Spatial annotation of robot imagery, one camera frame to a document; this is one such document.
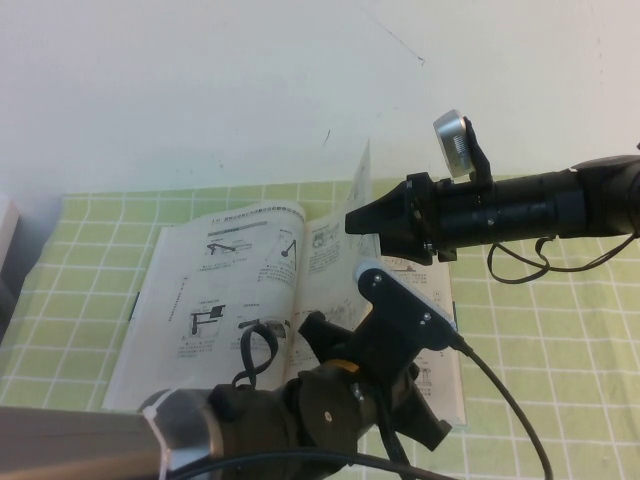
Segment dark grey box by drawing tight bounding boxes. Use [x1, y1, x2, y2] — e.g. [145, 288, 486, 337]
[0, 219, 32, 344]

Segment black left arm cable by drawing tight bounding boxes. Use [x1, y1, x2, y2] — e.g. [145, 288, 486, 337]
[232, 322, 279, 389]

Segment white panel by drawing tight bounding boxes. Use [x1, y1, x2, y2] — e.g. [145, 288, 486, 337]
[0, 197, 21, 269]

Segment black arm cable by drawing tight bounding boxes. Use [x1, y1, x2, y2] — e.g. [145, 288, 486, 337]
[232, 322, 279, 389]
[487, 232, 640, 284]

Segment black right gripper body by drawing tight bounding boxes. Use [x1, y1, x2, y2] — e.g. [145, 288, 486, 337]
[405, 172, 459, 264]

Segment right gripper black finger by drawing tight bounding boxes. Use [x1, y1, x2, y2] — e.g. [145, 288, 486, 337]
[378, 233, 436, 263]
[344, 180, 417, 237]

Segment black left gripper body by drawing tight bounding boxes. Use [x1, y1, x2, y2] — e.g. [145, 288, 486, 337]
[344, 312, 434, 396]

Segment book with diagrams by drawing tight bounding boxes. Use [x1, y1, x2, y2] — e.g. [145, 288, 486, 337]
[102, 137, 471, 432]

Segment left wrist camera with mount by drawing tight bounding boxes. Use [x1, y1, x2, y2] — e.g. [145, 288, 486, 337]
[352, 258, 459, 351]

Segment green checked tablecloth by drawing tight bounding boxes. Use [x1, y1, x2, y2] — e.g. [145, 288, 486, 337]
[0, 172, 640, 480]

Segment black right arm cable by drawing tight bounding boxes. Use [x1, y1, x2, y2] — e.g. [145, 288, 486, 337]
[487, 232, 640, 284]

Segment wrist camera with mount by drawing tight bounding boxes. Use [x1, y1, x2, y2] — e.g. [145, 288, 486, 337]
[432, 108, 494, 184]
[352, 258, 459, 351]

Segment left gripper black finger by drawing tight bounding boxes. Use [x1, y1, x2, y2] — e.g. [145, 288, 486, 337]
[298, 310, 354, 364]
[389, 369, 454, 449]

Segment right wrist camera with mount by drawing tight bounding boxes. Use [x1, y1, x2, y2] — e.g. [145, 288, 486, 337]
[432, 108, 494, 184]

